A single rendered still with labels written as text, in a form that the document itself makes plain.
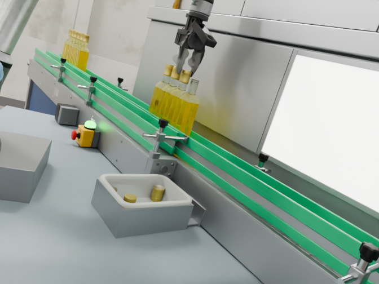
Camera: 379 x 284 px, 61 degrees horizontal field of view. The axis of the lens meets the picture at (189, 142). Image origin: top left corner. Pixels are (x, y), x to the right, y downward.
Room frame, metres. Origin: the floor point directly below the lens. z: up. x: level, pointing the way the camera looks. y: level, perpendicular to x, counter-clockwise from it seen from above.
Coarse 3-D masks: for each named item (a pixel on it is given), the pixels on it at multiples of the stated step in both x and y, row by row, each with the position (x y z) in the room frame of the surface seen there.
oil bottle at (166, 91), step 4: (164, 88) 1.21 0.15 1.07; (168, 88) 1.20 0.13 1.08; (172, 88) 1.19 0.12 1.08; (164, 92) 1.21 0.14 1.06; (168, 92) 1.19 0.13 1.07; (160, 96) 1.22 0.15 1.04; (164, 96) 1.20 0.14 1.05; (168, 96) 1.19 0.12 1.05; (160, 100) 1.21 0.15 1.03; (164, 100) 1.19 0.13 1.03; (160, 104) 1.21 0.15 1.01; (164, 104) 1.19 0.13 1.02; (160, 108) 1.20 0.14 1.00; (164, 108) 1.19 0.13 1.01; (156, 112) 1.22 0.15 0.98; (160, 112) 1.20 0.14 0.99; (164, 112) 1.19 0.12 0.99; (160, 116) 1.19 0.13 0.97
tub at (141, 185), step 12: (108, 180) 0.83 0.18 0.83; (120, 180) 0.86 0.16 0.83; (132, 180) 0.88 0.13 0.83; (144, 180) 0.91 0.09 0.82; (156, 180) 0.94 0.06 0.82; (168, 180) 0.93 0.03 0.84; (120, 192) 0.86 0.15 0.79; (132, 192) 0.89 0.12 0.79; (144, 192) 0.91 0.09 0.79; (168, 192) 0.91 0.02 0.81; (180, 192) 0.87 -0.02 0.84; (120, 204) 0.71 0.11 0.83; (132, 204) 0.71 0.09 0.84; (144, 204) 0.73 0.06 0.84; (156, 204) 0.75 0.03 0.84; (168, 204) 0.78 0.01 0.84; (180, 204) 0.80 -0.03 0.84
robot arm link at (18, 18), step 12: (0, 0) 0.87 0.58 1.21; (12, 0) 0.87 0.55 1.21; (24, 0) 0.89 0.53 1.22; (36, 0) 0.92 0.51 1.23; (0, 12) 0.87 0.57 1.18; (12, 12) 0.87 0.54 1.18; (24, 12) 0.90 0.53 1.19; (0, 24) 0.86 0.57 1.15; (12, 24) 0.88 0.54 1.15; (24, 24) 0.91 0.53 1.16; (0, 36) 0.86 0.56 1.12; (12, 36) 0.88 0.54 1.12; (0, 48) 0.87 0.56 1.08; (12, 48) 0.90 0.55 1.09; (0, 60) 0.86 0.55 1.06
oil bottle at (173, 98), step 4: (176, 88) 1.17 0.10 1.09; (172, 92) 1.17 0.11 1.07; (176, 92) 1.16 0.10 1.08; (180, 92) 1.15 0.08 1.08; (172, 96) 1.17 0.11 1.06; (176, 96) 1.15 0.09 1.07; (168, 100) 1.18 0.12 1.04; (172, 100) 1.16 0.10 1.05; (176, 100) 1.14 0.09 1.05; (168, 104) 1.17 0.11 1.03; (172, 104) 1.16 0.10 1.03; (176, 104) 1.14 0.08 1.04; (168, 108) 1.17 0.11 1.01; (172, 108) 1.15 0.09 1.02; (176, 108) 1.14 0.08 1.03; (168, 112) 1.16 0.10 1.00; (172, 112) 1.15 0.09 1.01; (164, 116) 1.18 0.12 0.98; (168, 116) 1.16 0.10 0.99; (172, 116) 1.14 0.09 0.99; (168, 120) 1.15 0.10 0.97; (172, 120) 1.14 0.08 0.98
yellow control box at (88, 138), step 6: (78, 126) 1.26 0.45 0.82; (78, 132) 1.24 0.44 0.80; (84, 132) 1.22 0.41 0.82; (90, 132) 1.23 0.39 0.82; (96, 132) 1.25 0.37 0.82; (78, 138) 1.23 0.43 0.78; (84, 138) 1.22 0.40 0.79; (90, 138) 1.24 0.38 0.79; (96, 138) 1.25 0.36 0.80; (84, 144) 1.22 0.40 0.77; (90, 144) 1.24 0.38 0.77; (96, 144) 1.26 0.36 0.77
